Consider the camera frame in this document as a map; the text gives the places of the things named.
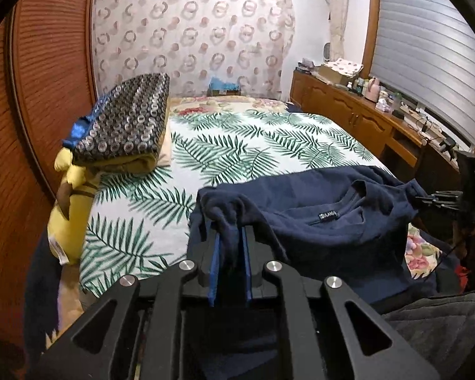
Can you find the wooden louvered closet door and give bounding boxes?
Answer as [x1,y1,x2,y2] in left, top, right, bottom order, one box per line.
[0,0,96,369]

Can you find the blue tissue box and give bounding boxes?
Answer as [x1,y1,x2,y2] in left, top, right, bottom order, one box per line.
[206,77,241,97]

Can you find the navy patterned folded garment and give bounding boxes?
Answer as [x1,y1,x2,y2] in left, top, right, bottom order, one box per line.
[62,73,170,173]

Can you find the cardboard box with cloth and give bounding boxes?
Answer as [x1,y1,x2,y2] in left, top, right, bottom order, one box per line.
[317,58,364,85]

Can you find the yellow plush toy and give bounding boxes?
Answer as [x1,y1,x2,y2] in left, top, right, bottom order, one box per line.
[47,148,100,265]

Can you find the circle pattern lace curtain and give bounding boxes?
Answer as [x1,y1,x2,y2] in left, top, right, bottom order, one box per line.
[92,0,295,99]

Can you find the palm leaf print blanket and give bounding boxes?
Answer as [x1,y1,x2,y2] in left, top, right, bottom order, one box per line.
[79,110,383,297]

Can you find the wooden sideboard cabinet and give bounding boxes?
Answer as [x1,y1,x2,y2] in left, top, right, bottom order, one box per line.
[290,70,460,192]

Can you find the pink kettle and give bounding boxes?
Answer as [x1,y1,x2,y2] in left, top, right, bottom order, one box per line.
[364,77,381,103]

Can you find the floral quilt bedspread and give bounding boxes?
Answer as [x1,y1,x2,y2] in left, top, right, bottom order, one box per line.
[169,95,287,115]

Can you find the navy blue t-shirt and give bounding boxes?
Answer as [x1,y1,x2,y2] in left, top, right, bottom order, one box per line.
[186,164,440,380]

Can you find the grey window blind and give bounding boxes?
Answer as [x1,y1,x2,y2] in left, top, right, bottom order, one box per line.
[370,0,475,146]

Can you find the mustard yellow folded garment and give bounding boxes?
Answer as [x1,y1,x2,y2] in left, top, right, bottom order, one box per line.
[93,106,172,174]

